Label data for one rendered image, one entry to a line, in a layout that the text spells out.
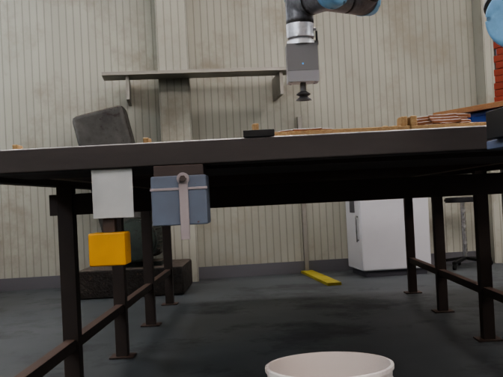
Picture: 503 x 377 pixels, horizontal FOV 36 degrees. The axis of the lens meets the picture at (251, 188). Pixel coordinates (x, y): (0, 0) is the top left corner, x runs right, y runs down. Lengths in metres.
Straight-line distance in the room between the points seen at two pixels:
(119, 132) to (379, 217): 2.52
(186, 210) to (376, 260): 5.52
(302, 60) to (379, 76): 6.19
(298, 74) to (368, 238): 5.25
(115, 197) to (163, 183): 0.13
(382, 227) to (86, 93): 3.17
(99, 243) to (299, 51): 0.74
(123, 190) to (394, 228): 5.58
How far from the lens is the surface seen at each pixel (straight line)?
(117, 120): 7.40
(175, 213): 1.90
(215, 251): 7.92
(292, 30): 2.15
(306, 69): 2.13
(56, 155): 1.97
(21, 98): 8.07
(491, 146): 1.85
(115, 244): 1.92
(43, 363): 2.68
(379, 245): 7.33
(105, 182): 1.95
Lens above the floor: 0.76
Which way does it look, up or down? 1 degrees up
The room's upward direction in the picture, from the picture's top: 3 degrees counter-clockwise
